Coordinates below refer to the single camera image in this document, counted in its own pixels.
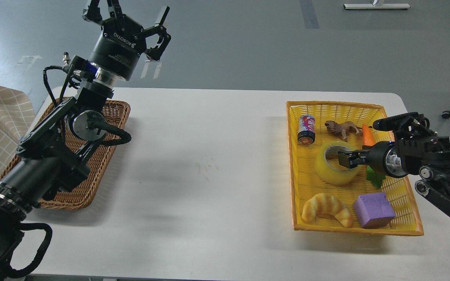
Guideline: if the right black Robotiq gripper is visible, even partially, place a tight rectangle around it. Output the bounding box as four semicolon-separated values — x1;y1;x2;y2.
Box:
338;141;394;176

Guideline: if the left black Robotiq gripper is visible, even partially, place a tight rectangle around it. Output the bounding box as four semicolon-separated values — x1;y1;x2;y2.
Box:
83;0;172;82

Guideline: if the yellow tape roll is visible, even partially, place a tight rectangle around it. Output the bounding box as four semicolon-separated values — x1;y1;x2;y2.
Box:
314;140;361;186

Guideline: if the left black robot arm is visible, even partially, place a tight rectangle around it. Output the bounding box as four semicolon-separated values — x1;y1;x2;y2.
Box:
0;0;171;280

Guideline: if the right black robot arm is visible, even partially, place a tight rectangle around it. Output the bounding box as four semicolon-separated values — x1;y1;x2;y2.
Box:
338;112;450;217

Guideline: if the orange toy carrot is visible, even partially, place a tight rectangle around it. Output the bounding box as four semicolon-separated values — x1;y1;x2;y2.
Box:
361;123;386;189

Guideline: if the brown toy lion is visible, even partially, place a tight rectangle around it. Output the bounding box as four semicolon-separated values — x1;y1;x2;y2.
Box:
324;120;363;142

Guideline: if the yellow plastic basket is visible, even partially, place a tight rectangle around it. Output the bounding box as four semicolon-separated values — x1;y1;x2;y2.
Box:
286;101;424;236

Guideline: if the small drink can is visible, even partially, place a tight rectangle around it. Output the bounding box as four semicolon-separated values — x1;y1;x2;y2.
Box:
297;114;316;146

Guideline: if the toy croissant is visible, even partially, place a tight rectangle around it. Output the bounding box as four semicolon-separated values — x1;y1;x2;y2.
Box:
301;193;353;228

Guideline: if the purple foam block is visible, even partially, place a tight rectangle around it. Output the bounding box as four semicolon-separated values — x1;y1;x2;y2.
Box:
352;192;396;228

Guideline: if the brown wicker basket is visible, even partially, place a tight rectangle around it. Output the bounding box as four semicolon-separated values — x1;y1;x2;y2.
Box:
0;97;131;210

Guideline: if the white stand base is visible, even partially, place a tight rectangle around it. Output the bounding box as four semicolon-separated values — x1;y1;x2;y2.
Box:
343;0;411;10

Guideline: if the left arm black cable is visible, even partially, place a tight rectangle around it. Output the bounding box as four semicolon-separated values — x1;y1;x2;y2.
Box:
0;222;54;279

